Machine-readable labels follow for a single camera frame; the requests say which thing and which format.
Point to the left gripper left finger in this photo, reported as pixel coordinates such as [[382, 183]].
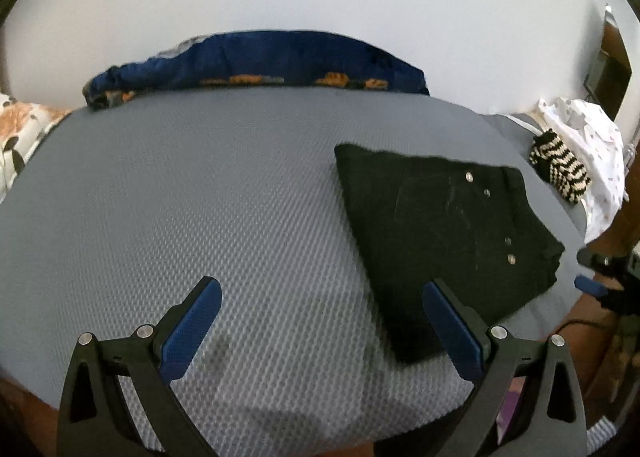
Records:
[[94, 418]]

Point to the white patterned cloth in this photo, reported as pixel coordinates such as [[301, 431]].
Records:
[[596, 141]]

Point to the black pants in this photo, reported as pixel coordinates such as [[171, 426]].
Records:
[[415, 219]]

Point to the white floral pillow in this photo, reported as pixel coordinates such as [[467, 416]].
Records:
[[24, 126]]

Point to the black white striped cloth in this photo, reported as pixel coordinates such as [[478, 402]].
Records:
[[558, 166]]

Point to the blue floral blanket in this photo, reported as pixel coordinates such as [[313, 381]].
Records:
[[263, 57]]

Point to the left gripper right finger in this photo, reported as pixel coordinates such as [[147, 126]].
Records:
[[526, 399]]

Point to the dark framed mirror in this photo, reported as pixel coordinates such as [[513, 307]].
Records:
[[610, 70]]

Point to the grey mesh mattress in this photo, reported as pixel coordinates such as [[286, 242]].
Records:
[[122, 211]]

